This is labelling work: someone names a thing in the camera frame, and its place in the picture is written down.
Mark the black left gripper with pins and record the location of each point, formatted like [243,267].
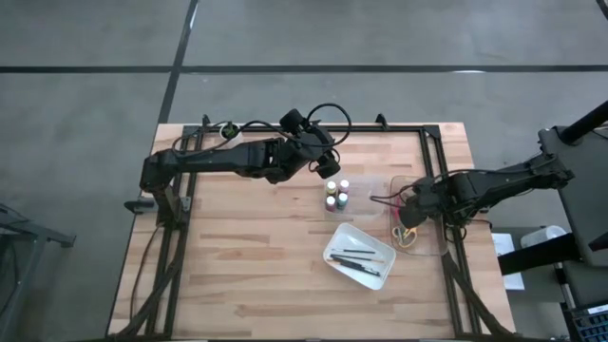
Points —
[309,145]

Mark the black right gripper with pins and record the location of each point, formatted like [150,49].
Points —
[434,199]

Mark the yellow paint bottle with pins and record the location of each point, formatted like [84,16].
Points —
[331,187]

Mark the purple paint bottle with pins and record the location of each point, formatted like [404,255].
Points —
[344,185]

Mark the red paint bottle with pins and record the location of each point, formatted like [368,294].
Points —
[330,203]

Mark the teal paint bottle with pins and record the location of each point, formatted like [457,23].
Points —
[342,200]

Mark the small white-tipped paintbrush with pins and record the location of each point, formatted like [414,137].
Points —
[354,251]

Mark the white plastic bin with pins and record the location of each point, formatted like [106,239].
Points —
[342,240]

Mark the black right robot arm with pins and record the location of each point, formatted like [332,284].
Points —
[503,183]

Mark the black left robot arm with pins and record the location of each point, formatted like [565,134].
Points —
[214,159]

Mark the large clear plastic tray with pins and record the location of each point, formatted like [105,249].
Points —
[427,244]

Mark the white plant pot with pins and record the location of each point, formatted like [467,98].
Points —
[237,135]

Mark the small green plant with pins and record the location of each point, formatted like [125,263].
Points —
[229,129]

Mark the white paper sheet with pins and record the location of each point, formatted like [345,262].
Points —
[502,244]

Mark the black equipment cart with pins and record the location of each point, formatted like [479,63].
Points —
[584,190]

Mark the small parts organiser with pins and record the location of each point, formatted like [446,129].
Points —
[591,325]

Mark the grey metal stand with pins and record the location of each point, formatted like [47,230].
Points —
[38,233]

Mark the black aluminium table frame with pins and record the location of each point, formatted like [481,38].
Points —
[380,128]

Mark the black frame clamp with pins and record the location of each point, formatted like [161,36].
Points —
[205,119]
[381,121]

